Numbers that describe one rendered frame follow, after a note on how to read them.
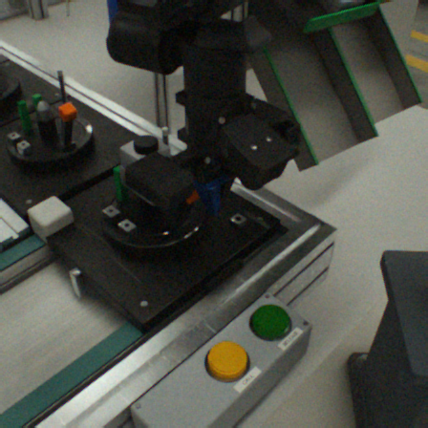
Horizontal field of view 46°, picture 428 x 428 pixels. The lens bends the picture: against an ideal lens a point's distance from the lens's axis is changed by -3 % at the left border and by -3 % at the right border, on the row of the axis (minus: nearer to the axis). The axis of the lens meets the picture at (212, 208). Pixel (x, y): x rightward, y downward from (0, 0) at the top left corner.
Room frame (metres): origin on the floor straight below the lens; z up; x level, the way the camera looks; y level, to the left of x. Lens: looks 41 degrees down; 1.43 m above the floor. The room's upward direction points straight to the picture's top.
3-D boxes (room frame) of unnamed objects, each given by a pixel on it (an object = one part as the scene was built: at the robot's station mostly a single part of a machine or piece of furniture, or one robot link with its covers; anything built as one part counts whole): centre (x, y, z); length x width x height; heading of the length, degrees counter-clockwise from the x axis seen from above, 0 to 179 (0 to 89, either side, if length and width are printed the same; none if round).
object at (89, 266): (0.51, 0.08, 0.96); 0.24 x 0.24 x 0.02; 46
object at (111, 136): (0.69, 0.26, 1.01); 0.24 x 0.24 x 0.13; 46
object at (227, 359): (0.30, -0.02, 0.96); 0.04 x 0.04 x 0.02
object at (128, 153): (0.51, 0.09, 1.06); 0.08 x 0.04 x 0.07; 45
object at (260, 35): (0.43, 0.00, 1.24); 0.09 x 0.06 x 0.07; 59
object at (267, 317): (0.35, -0.06, 0.96); 0.04 x 0.04 x 0.02
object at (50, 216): (0.51, 0.22, 0.97); 0.05 x 0.05 x 0.04; 46
